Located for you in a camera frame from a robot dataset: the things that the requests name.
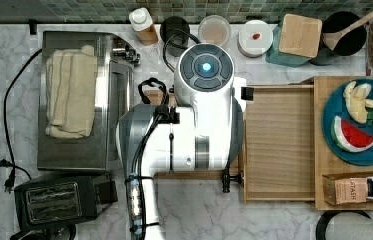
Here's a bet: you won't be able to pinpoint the brown Stash tea packet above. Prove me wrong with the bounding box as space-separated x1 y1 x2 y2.
323 178 368 205

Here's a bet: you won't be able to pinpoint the wooden tray cutting board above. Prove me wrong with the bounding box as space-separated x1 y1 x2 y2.
143 84 316 204

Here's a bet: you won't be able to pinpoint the stainless steel toaster oven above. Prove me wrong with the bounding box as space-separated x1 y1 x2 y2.
37 31 140 171

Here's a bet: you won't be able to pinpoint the black rimmed grey bowl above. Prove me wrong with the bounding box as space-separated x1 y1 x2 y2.
315 210 373 240

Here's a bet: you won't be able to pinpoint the black clamp on tray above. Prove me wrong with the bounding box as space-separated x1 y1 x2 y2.
221 167 244 193

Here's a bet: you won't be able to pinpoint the toy banana slices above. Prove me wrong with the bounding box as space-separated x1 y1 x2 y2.
343 81 373 124

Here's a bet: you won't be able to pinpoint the black power cord with plug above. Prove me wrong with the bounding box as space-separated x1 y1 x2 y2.
0 48 43 194

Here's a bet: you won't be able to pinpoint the wooden spoon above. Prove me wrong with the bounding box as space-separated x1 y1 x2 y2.
323 11 373 50

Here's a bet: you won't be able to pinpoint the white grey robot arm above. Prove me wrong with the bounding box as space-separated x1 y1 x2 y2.
116 43 244 240

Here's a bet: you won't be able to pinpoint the clear lidded jar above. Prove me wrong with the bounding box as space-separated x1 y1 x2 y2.
198 15 231 47

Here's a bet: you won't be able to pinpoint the wooden organizer board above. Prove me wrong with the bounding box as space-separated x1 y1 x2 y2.
306 76 373 210

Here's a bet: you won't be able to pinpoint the teal canister with wooden lid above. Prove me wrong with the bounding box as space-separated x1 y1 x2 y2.
265 14 322 67

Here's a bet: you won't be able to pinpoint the cream folded towel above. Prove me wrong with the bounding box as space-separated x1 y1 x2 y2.
45 45 98 139

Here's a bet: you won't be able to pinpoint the blue round plate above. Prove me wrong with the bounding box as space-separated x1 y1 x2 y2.
322 79 373 166

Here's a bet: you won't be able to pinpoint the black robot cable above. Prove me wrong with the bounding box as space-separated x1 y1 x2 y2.
130 28 202 240

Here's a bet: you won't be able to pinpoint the black pop-up toaster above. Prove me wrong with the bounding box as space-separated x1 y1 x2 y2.
14 173 118 232

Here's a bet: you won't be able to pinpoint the black cylindrical canister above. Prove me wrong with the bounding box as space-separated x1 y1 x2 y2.
160 16 190 57

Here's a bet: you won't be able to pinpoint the black utensil pot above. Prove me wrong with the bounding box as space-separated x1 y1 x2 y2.
309 11 367 66

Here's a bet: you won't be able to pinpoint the toy watermelon slice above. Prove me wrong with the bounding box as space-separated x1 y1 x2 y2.
331 116 373 153

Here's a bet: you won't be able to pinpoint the white cap wooden bottle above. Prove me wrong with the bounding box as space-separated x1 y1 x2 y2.
129 7 158 46

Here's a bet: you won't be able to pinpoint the white lidded round container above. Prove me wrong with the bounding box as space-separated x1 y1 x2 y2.
238 20 273 57

